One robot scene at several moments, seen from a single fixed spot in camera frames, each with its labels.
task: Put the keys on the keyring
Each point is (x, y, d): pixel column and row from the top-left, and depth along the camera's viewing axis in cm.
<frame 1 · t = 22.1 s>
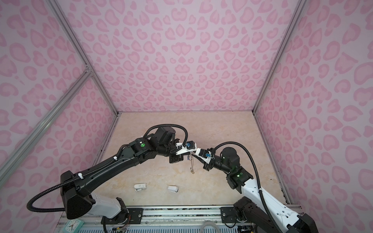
left hand: (189, 148, 71), fingers closed
right hand: (194, 151, 71), fingers closed
silver carabiner keyring: (191, 158, 72), point 22 cm above the table
left white key tag: (139, 187, 81), point 4 cm above the table
right white key tag: (174, 189, 82), point 3 cm above the table

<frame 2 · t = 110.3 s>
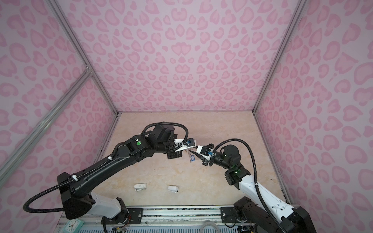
left hand: (186, 143, 69), fingers closed
right hand: (193, 146, 69), fingers closed
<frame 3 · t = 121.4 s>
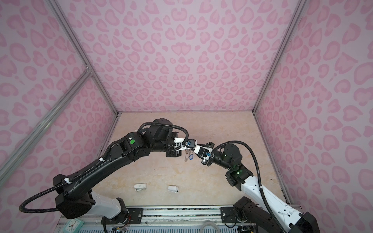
left hand: (186, 139, 65), fingers closed
right hand: (192, 143, 66), fingers closed
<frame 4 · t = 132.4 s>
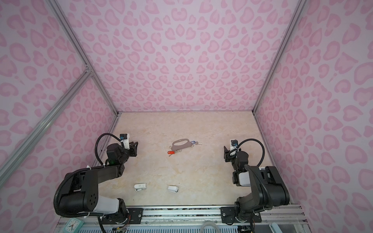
left hand: (135, 140, 91), fingers open
right hand: (229, 145, 91), fingers open
blue key tag: (193, 142, 103), on the table
